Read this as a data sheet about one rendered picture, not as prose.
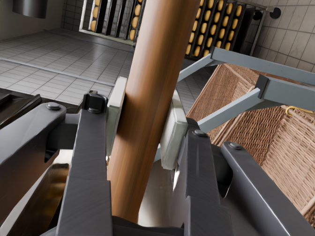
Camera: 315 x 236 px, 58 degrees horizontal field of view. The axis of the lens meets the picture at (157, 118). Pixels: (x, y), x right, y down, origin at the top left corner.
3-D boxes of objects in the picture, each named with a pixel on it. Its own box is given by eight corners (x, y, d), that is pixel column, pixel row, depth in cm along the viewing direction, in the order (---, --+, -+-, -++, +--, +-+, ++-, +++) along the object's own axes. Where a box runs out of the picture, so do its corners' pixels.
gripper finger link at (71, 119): (94, 159, 14) (31, 146, 13) (107, 121, 18) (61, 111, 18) (100, 131, 13) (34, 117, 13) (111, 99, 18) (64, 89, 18)
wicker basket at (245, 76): (245, 190, 132) (188, 178, 129) (218, 136, 184) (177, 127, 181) (288, 93, 115) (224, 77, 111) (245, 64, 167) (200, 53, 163)
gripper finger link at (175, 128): (175, 120, 15) (189, 123, 15) (168, 87, 22) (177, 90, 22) (161, 169, 16) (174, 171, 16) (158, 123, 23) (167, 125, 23)
